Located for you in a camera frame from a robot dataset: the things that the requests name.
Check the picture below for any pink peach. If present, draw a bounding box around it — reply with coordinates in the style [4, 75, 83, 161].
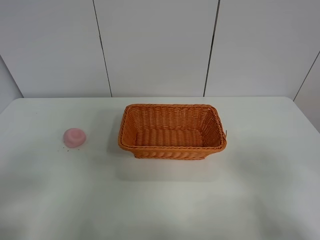
[63, 128, 87, 148]

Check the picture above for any orange wicker basket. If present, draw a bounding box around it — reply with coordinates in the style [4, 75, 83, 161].
[118, 104, 227, 160]

